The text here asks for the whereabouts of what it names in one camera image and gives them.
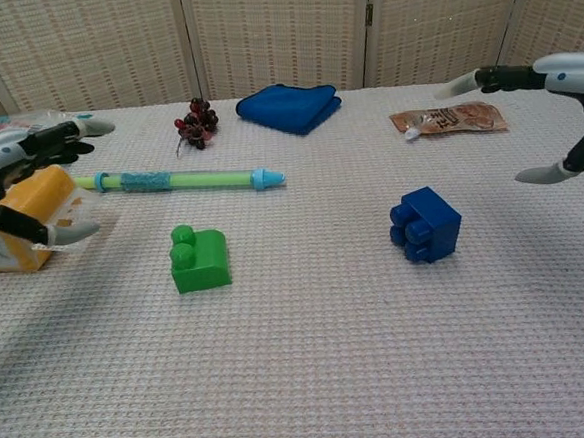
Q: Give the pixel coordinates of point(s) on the green blue water pump toy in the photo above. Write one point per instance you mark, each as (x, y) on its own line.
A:
(194, 180)

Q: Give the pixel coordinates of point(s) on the orange cat tissue pack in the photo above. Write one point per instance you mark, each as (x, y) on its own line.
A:
(40, 196)

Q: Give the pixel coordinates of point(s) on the green toy block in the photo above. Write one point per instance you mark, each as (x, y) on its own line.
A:
(205, 265)

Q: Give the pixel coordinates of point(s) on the folded blue towel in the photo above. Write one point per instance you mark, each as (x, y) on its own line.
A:
(289, 109)

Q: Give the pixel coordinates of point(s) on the teal white snack pack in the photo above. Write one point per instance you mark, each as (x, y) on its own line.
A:
(14, 123)

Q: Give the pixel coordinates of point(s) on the blue toy block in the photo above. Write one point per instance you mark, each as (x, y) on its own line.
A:
(435, 219)

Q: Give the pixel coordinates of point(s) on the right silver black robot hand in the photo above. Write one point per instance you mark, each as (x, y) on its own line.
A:
(562, 75)

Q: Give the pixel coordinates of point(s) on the beige woven folding screen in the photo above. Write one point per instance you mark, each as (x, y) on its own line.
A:
(279, 34)

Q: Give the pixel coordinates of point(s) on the dark metal screen hinge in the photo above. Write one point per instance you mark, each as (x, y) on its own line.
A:
(371, 14)

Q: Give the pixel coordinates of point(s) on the brown snack pouch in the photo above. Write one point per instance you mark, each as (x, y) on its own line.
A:
(455, 120)

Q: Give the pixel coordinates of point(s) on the dark red grape bunch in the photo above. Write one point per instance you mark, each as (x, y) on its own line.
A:
(197, 123)

